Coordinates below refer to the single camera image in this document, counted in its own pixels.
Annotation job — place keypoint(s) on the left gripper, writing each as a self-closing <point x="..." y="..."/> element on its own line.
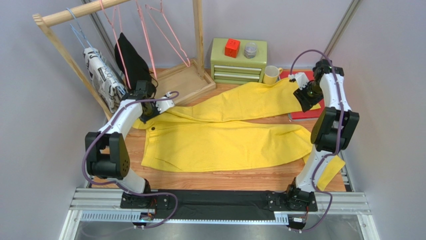
<point x="145" y="118"/>

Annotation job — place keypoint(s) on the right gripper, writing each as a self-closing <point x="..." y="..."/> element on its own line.
<point x="304" y="101"/>

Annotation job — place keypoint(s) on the yellow trousers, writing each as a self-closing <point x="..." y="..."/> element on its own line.
<point x="222" y="134"/>

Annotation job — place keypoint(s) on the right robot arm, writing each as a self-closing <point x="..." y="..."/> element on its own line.
<point x="331" y="133"/>

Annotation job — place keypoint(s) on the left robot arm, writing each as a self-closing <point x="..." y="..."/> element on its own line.
<point x="106" y="155"/>

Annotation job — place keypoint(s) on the red folder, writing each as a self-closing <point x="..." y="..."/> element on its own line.
<point x="312" y="114"/>

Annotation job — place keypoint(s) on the wooden clothes rack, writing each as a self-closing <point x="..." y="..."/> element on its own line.
<point x="191" y="81"/>

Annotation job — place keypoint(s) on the white patterned garment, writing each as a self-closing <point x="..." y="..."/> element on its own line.
<point x="107" y="82"/>

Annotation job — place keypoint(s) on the yellow mug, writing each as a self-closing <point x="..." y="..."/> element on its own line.
<point x="271" y="74"/>

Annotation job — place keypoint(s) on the black garment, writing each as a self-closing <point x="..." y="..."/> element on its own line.
<point x="128" y="60"/>

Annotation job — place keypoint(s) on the green mini drawer chest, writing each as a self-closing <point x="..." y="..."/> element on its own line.
<point x="237" y="70"/>

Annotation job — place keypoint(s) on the red cube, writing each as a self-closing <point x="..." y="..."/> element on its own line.
<point x="232" y="48"/>

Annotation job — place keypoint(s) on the black base cloth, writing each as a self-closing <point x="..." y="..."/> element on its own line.
<point x="214" y="204"/>

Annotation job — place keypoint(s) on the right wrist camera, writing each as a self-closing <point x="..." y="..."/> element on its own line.
<point x="300" y="78"/>

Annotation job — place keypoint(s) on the pink wire hanger right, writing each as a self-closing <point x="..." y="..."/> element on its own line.
<point x="167" y="31"/>

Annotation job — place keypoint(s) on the blue wire hanger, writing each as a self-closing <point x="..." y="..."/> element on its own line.
<point x="83" y="36"/>

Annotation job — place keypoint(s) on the aluminium base frame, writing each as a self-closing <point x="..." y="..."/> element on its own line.
<point x="103" y="205"/>

